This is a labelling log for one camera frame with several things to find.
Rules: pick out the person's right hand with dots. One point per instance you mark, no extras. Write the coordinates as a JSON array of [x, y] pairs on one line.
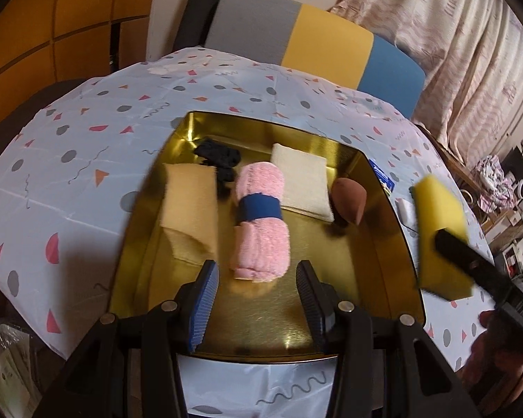
[[488, 319]]

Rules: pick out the pink white patterned cloth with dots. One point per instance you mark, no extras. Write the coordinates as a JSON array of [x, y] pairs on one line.
[[494, 183]]

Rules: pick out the small blue box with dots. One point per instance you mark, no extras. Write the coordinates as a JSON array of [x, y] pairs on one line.
[[381, 174]]

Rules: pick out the white foam block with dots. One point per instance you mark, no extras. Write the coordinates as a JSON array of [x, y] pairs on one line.
[[404, 211]]

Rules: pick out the clear plastic bag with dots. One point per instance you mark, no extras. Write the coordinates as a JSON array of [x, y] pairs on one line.
[[4, 365]]

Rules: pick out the black rolled mat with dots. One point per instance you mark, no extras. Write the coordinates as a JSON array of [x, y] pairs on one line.
[[196, 13]]

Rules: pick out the cream cloth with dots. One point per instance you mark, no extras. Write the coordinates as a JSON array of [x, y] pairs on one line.
[[300, 174]]

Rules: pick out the yellow sponge green scourer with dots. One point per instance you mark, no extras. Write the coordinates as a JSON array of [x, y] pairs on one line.
[[440, 209]]

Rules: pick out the person's red patterned clothing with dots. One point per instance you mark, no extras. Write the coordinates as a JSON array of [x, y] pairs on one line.
[[497, 370]]

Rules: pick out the brown wooden furniture frame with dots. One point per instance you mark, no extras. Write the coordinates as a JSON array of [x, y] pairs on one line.
[[453, 170]]

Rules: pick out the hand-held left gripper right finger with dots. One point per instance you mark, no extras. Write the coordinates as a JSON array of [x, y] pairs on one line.
[[309, 305]]

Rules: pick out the dark grey chair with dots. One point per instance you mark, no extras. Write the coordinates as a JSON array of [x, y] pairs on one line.
[[26, 109]]

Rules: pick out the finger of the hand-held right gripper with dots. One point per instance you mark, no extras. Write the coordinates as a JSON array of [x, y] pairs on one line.
[[466, 257]]

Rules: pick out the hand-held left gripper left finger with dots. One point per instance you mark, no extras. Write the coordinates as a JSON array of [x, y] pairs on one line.
[[202, 309]]

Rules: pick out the brown makeup sponge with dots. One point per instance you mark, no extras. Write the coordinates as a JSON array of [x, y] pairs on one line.
[[348, 200]]

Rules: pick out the black hair clip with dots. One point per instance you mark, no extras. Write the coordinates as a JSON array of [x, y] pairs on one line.
[[215, 152]]

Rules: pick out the gold metal tin box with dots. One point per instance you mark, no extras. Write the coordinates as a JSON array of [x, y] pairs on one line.
[[261, 313]]

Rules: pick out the grey yellow blue chair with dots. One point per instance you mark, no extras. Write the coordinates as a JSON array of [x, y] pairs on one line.
[[327, 39]]

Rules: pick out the pink towel navy band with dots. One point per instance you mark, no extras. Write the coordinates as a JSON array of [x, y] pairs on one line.
[[261, 248]]

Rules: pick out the wooden cabinet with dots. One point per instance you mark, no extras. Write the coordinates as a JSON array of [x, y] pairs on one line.
[[69, 8]]

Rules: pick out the tan cloth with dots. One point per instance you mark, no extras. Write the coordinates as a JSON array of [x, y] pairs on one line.
[[187, 200]]

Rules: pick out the white patterned tablecloth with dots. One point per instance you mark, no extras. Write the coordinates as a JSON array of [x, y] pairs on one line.
[[91, 209]]

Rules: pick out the pink beige curtain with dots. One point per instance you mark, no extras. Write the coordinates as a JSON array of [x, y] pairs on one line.
[[440, 43]]

